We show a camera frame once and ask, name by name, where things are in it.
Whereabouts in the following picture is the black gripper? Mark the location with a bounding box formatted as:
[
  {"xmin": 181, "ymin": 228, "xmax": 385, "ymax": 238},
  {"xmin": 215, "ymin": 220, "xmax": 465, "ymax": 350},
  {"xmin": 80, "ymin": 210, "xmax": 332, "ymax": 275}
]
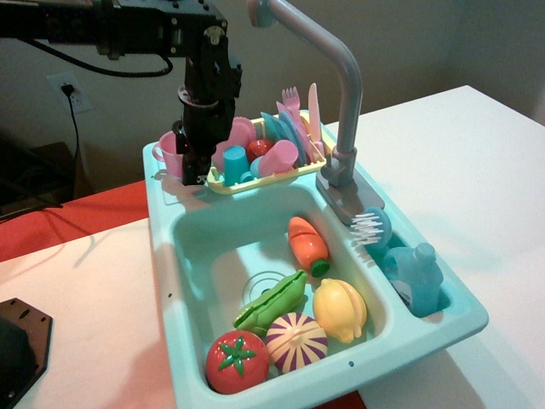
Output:
[{"xmin": 171, "ymin": 33, "xmax": 243, "ymax": 186}]

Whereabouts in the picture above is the pink toy cup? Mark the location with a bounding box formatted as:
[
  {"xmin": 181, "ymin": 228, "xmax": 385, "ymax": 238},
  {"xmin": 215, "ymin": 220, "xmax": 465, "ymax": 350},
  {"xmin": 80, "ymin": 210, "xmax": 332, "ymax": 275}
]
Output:
[{"xmin": 152, "ymin": 131, "xmax": 183, "ymax": 179}]

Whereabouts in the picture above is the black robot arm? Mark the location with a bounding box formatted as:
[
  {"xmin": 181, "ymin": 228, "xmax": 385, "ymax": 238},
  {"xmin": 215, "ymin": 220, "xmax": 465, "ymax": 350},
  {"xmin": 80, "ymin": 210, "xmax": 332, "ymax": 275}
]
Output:
[{"xmin": 1, "ymin": 1, "xmax": 242, "ymax": 186}]

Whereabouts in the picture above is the teal toy cup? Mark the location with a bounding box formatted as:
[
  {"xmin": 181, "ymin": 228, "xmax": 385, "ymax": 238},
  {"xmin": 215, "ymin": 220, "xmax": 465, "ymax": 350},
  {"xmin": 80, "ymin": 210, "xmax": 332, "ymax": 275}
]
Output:
[{"xmin": 223, "ymin": 145, "xmax": 250, "ymax": 187}]

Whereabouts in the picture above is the small blue toy cup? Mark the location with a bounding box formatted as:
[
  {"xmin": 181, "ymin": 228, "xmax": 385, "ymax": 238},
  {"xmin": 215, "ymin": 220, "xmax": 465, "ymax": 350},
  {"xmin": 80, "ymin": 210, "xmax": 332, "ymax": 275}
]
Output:
[{"xmin": 239, "ymin": 157, "xmax": 261, "ymax": 183}]

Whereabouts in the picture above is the pink lying cup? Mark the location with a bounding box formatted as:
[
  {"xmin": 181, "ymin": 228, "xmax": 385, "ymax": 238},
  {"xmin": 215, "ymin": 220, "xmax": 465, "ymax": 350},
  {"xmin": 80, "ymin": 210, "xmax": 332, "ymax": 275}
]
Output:
[{"xmin": 258, "ymin": 140, "xmax": 299, "ymax": 177}]

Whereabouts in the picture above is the teal toy sink unit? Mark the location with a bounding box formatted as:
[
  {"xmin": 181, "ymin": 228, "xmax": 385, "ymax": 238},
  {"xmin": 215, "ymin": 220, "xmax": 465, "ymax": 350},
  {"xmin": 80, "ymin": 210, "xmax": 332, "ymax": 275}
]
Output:
[{"xmin": 143, "ymin": 145, "xmax": 488, "ymax": 408}]

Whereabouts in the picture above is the yellow dish rack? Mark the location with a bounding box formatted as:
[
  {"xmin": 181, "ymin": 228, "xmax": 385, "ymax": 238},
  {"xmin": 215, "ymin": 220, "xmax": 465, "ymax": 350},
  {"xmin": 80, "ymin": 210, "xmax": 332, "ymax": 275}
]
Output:
[{"xmin": 207, "ymin": 110, "xmax": 334, "ymax": 194}]

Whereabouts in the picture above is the pink scalloped plate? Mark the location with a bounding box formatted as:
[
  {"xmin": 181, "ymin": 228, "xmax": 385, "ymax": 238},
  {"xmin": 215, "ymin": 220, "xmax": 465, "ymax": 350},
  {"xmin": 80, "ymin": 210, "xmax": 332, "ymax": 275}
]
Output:
[{"xmin": 212, "ymin": 117, "xmax": 256, "ymax": 172}]

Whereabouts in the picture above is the red toy bowl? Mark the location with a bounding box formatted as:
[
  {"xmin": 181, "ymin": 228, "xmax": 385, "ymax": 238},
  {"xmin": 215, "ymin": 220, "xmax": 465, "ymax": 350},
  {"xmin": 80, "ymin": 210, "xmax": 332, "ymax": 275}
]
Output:
[{"xmin": 246, "ymin": 139, "xmax": 274, "ymax": 163}]

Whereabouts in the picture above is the blue toy plate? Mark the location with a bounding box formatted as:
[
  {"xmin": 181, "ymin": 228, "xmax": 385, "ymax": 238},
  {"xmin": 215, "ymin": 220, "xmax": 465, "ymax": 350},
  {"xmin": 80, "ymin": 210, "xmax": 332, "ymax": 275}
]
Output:
[{"xmin": 261, "ymin": 112, "xmax": 307, "ymax": 167}]

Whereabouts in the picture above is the pink toy fork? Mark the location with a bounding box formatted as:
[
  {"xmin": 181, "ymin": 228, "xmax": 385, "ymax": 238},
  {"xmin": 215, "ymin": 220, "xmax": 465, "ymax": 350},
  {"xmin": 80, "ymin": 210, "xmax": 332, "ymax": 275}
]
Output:
[{"xmin": 277, "ymin": 87, "xmax": 312, "ymax": 146}]

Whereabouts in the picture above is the pink toy knife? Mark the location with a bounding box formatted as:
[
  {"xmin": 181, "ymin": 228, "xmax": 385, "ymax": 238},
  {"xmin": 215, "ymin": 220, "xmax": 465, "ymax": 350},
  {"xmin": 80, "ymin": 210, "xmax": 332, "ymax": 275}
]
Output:
[{"xmin": 307, "ymin": 83, "xmax": 322, "ymax": 142}]

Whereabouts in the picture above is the grey toy faucet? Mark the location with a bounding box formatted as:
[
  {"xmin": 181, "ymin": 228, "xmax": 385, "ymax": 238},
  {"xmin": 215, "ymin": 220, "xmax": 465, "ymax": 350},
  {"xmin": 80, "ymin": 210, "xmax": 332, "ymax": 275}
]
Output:
[{"xmin": 247, "ymin": 1, "xmax": 385, "ymax": 226}]

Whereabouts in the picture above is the orange toy carrot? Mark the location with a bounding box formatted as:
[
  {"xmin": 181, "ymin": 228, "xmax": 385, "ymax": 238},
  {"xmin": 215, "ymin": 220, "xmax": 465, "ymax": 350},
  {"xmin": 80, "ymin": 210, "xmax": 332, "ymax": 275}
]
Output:
[{"xmin": 288, "ymin": 216, "xmax": 330, "ymax": 277}]

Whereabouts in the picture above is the green toy pea pod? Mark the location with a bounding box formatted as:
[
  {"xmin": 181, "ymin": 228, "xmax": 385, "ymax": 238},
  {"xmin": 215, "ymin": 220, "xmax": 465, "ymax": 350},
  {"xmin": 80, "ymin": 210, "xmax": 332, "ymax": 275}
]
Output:
[{"xmin": 232, "ymin": 270, "xmax": 307, "ymax": 337}]

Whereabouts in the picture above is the teal dish brush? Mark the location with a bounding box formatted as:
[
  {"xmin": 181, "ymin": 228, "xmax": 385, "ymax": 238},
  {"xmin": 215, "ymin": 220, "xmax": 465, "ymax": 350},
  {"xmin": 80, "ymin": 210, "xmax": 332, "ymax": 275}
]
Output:
[{"xmin": 350, "ymin": 207, "xmax": 393, "ymax": 250}]

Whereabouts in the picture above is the red toy tomato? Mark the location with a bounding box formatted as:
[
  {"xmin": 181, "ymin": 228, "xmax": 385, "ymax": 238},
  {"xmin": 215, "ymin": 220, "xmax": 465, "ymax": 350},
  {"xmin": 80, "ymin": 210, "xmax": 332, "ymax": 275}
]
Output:
[{"xmin": 205, "ymin": 330, "xmax": 269, "ymax": 395}]

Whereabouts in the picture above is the purple striped toy onion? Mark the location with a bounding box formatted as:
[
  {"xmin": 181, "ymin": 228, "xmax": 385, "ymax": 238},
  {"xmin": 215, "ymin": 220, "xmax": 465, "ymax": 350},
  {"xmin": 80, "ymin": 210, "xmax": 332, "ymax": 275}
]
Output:
[{"xmin": 266, "ymin": 312, "xmax": 329, "ymax": 373}]

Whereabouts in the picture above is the yellow toy lemon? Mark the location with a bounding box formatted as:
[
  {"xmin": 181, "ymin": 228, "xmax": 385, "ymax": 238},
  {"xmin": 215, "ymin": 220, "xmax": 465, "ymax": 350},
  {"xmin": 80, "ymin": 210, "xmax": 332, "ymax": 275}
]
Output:
[{"xmin": 313, "ymin": 279, "xmax": 368, "ymax": 343}]

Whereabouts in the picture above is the blue toy soap bottle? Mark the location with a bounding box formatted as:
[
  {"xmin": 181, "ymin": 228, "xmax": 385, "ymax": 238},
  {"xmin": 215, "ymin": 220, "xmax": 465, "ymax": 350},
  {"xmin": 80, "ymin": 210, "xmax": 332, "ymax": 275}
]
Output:
[{"xmin": 382, "ymin": 243, "xmax": 444, "ymax": 318}]

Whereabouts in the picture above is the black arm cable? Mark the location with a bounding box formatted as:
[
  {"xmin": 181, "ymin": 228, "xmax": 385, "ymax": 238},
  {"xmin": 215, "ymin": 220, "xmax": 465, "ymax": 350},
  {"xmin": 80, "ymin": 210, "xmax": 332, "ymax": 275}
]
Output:
[{"xmin": 25, "ymin": 38, "xmax": 175, "ymax": 79}]

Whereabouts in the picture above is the white wall outlet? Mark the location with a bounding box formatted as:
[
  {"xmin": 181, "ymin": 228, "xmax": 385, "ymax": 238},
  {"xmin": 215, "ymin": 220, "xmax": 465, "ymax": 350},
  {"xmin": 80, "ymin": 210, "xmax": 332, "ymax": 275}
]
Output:
[{"xmin": 46, "ymin": 71, "xmax": 94, "ymax": 114}]

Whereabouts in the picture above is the black power cord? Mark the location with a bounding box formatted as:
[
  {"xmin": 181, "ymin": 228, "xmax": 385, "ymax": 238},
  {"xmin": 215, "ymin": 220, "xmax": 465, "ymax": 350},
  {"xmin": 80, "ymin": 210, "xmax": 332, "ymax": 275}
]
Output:
[{"xmin": 60, "ymin": 83, "xmax": 82, "ymax": 201}]

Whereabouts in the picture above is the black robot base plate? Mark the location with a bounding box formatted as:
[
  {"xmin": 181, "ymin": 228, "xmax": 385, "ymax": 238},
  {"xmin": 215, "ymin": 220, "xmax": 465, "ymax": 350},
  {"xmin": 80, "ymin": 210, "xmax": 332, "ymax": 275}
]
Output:
[{"xmin": 1, "ymin": 297, "xmax": 53, "ymax": 408}]

